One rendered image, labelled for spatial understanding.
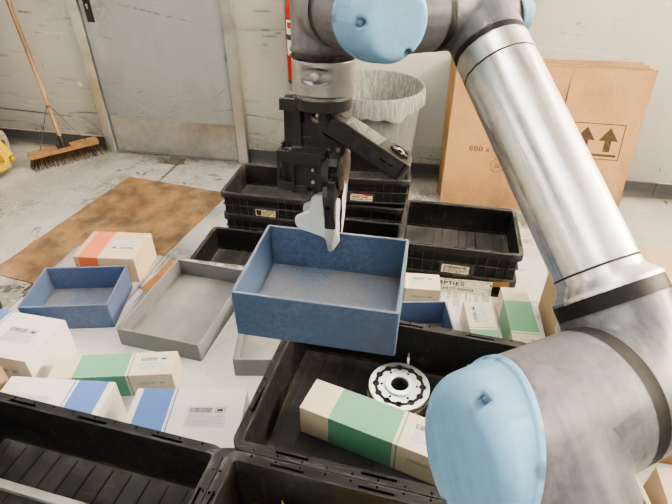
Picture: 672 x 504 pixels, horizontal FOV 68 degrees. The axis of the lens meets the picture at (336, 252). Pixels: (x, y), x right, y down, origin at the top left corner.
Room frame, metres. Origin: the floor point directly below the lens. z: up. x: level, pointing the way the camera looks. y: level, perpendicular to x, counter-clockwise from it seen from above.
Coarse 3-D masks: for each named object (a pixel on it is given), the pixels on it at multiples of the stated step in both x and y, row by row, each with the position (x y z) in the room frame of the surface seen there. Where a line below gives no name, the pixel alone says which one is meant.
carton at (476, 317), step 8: (464, 304) 0.87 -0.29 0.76; (472, 304) 0.87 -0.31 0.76; (480, 304) 0.87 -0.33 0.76; (488, 304) 0.87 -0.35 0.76; (464, 312) 0.85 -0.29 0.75; (472, 312) 0.84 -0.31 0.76; (480, 312) 0.84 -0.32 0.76; (488, 312) 0.84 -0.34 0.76; (464, 320) 0.84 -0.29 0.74; (472, 320) 0.82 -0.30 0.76; (480, 320) 0.82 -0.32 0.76; (488, 320) 0.82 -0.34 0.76; (464, 328) 0.83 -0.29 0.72; (472, 328) 0.79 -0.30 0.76; (480, 328) 0.79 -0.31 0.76; (488, 328) 0.79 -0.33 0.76; (496, 328) 0.79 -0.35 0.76; (496, 336) 0.77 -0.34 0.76
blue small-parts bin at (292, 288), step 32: (256, 256) 0.54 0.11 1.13; (288, 256) 0.60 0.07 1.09; (320, 256) 0.59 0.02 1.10; (352, 256) 0.58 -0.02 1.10; (384, 256) 0.57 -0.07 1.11; (256, 288) 0.53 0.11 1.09; (288, 288) 0.54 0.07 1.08; (320, 288) 0.54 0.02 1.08; (352, 288) 0.54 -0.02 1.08; (384, 288) 0.54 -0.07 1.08; (256, 320) 0.45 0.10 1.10; (288, 320) 0.45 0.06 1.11; (320, 320) 0.44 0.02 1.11; (352, 320) 0.43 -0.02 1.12; (384, 320) 0.42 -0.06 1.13; (384, 352) 0.42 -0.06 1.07
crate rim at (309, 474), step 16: (224, 464) 0.37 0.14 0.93; (256, 464) 0.37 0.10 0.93; (272, 464) 0.37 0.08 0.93; (288, 464) 0.37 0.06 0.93; (224, 480) 0.35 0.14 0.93; (320, 480) 0.35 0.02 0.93; (336, 480) 0.35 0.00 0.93; (352, 480) 0.35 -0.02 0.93; (208, 496) 0.33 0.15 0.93; (384, 496) 0.33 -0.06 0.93; (400, 496) 0.33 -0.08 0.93; (416, 496) 0.33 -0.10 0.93
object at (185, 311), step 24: (192, 264) 1.05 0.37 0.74; (168, 288) 0.99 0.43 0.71; (192, 288) 1.00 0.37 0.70; (216, 288) 1.00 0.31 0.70; (144, 312) 0.89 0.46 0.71; (168, 312) 0.91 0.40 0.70; (192, 312) 0.91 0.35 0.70; (216, 312) 0.91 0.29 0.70; (120, 336) 0.80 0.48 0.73; (144, 336) 0.79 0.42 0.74; (168, 336) 0.82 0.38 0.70; (192, 336) 0.82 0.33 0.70; (216, 336) 0.82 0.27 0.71
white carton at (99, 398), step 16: (16, 384) 0.61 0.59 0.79; (32, 384) 0.61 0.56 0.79; (48, 384) 0.61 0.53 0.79; (64, 384) 0.61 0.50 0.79; (80, 384) 0.61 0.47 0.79; (96, 384) 0.61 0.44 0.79; (112, 384) 0.61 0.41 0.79; (48, 400) 0.58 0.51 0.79; (64, 400) 0.58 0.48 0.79; (80, 400) 0.58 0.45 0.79; (96, 400) 0.58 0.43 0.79; (112, 400) 0.59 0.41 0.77; (112, 416) 0.58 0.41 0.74
